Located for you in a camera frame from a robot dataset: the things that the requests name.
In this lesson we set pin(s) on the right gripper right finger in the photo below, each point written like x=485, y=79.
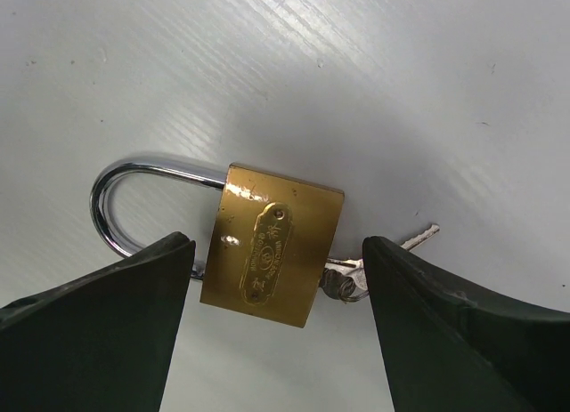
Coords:
x=449, y=344

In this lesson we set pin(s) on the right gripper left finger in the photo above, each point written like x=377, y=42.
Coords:
x=103, y=342

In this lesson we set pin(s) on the brass padlock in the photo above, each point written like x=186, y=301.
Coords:
x=270, y=242

